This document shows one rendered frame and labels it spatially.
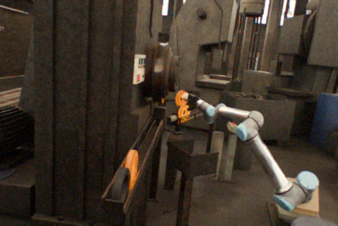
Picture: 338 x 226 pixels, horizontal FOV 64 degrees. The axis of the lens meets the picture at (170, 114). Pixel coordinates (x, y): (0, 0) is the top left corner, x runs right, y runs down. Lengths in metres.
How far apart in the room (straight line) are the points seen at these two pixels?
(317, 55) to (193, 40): 2.11
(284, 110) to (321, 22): 1.61
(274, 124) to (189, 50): 1.87
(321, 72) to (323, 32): 0.81
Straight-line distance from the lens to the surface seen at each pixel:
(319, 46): 5.28
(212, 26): 4.79
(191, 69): 4.83
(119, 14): 1.71
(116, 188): 1.14
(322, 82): 5.82
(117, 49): 1.70
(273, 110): 4.47
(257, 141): 2.11
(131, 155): 1.32
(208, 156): 1.63
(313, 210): 2.55
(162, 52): 2.00
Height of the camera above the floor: 1.25
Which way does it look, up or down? 12 degrees down
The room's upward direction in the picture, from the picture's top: 6 degrees clockwise
